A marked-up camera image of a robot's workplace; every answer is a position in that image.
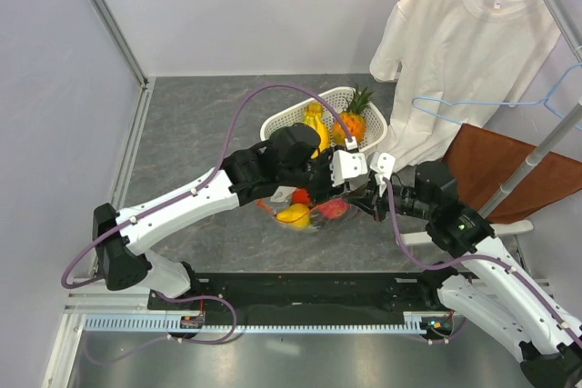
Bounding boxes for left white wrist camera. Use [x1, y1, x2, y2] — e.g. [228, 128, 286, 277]
[330, 137, 368, 187]

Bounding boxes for blue clothes hanger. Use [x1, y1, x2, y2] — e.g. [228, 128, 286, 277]
[411, 63, 581, 125]

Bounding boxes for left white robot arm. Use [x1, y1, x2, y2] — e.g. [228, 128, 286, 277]
[93, 124, 358, 309]

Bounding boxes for yellow toy bananas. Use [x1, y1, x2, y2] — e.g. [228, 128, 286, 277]
[303, 101, 330, 158]

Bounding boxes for white t-shirt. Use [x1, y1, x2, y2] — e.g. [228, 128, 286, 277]
[369, 0, 560, 170]

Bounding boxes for aluminium frame post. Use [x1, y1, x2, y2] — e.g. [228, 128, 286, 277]
[89, 0, 149, 89]

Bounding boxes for dark red toy apple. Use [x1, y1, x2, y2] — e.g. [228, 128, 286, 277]
[317, 198, 349, 220]

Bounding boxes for brown cloth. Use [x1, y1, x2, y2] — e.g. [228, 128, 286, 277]
[443, 124, 581, 224]

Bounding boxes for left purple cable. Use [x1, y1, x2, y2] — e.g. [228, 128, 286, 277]
[61, 83, 358, 365]

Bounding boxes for white clothes rack stand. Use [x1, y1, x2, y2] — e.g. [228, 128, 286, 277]
[399, 101, 582, 247]

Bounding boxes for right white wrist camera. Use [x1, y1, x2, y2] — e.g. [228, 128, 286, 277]
[367, 152, 396, 179]

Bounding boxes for slotted cable duct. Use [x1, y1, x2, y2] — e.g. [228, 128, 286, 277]
[83, 311, 449, 334]

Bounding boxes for purple cable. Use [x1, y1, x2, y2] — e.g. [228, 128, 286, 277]
[61, 83, 358, 365]
[384, 174, 582, 348]

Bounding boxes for clear zip top bag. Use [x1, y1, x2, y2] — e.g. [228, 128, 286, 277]
[255, 186, 359, 233]

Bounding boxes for toy pineapple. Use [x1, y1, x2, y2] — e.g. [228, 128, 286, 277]
[339, 84, 374, 144]

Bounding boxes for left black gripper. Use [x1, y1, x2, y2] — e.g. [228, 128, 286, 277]
[280, 146, 351, 205]

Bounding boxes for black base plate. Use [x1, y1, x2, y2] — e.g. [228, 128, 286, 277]
[147, 271, 474, 326]

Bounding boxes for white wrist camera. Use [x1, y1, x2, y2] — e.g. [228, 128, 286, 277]
[330, 137, 368, 187]
[367, 152, 396, 179]

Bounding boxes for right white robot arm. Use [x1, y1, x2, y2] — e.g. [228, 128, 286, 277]
[347, 154, 581, 387]

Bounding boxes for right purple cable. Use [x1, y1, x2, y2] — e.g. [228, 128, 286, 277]
[384, 174, 582, 348]

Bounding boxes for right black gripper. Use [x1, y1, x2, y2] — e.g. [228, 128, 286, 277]
[343, 176, 435, 222]

